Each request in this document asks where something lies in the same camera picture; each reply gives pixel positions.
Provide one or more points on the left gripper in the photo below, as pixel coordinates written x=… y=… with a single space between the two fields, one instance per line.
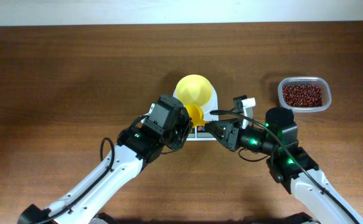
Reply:
x=186 y=122

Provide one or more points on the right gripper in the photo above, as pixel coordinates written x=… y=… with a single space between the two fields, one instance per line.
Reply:
x=230 y=134

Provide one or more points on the yellow measuring scoop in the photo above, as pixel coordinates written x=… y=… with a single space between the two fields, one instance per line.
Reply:
x=196 y=114

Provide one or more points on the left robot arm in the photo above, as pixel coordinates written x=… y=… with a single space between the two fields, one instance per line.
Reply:
x=133 y=150

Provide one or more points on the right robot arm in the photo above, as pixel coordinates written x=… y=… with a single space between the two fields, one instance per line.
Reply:
x=289 y=164

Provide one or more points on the pale yellow bowl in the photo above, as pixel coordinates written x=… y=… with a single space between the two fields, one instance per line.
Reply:
x=194 y=90

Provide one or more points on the red beans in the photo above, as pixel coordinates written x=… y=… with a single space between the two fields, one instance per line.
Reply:
x=302 y=96

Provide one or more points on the clear plastic container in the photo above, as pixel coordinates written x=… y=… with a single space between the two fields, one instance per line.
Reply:
x=325 y=90

